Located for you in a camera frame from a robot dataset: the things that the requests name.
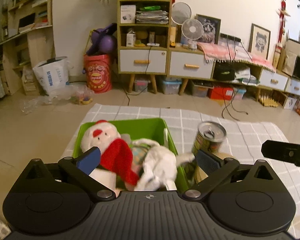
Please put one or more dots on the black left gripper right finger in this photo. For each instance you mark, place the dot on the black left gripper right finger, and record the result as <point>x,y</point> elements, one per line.
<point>218,171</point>

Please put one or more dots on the green plastic bin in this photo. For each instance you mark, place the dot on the green plastic bin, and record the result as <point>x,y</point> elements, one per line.
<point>181,181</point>

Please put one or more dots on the dark framed cat picture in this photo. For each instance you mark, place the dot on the dark framed cat picture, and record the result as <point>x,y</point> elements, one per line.
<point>211,28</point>

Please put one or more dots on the white desk fan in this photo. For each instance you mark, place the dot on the white desk fan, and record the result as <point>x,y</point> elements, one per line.
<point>180,12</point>
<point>192,29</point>

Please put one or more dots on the red storage box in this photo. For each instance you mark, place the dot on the red storage box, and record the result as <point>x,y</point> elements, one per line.
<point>220,93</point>

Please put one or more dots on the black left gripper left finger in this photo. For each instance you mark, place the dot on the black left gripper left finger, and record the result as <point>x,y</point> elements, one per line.
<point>79,169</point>

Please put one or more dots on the pink checkered cloth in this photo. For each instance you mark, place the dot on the pink checkered cloth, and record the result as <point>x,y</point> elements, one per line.
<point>230,52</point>

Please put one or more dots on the long low wooden tv bench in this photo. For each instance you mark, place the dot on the long low wooden tv bench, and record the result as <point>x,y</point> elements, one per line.
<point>267,84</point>

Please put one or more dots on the beige plush rabbit patterned dress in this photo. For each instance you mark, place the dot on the beige plush rabbit patterned dress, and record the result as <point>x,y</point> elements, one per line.
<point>139,153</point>

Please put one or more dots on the tin can with label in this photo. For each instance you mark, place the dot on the tin can with label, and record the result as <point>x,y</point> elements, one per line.
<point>210,136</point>

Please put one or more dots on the tall wooden shelf cabinet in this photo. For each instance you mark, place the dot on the tall wooden shelf cabinet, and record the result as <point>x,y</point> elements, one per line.
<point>143,32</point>

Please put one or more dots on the low wooden drawer cabinet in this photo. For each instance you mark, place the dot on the low wooden drawer cabinet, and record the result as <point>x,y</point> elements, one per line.
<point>188,65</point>

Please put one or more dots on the white plush toy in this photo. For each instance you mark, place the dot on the white plush toy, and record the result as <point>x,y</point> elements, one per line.
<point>159,166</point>

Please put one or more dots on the white desk fan upper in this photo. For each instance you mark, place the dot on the white desk fan upper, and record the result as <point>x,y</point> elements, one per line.
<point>180,12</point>

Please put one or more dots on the purple plush toy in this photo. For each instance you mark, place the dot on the purple plush toy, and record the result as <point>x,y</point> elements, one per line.
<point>103,40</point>

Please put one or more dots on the framed cartoon drawing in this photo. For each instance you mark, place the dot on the framed cartoon drawing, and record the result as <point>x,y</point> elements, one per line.
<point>259,41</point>

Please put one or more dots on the grey checkered cloth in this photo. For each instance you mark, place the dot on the grey checkered cloth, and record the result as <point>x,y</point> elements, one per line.
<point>188,129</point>

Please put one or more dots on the red snack bucket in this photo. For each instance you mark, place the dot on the red snack bucket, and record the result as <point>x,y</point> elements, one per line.
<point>98,72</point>

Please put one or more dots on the white desk fan lower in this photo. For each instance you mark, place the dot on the white desk fan lower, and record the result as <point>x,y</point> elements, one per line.
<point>192,29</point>

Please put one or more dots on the round gold tin box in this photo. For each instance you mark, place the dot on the round gold tin box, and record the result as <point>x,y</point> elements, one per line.
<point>207,163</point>

